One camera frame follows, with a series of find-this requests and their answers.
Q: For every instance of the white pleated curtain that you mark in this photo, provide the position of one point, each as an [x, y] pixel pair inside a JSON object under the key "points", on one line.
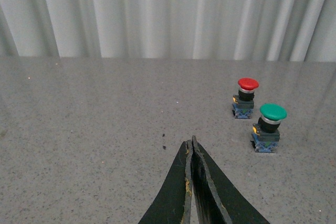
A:
{"points": [[274, 30]]}

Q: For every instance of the red mushroom push button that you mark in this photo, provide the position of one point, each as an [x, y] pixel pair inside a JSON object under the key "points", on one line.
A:
{"points": [[243, 102]]}

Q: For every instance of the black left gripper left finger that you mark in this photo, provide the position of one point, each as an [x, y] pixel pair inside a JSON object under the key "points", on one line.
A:
{"points": [[173, 201]]}

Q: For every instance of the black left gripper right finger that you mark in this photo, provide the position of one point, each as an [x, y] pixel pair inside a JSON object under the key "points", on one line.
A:
{"points": [[217, 199]]}

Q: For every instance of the green mushroom push button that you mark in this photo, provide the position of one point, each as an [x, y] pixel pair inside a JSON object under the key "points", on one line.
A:
{"points": [[265, 134]]}

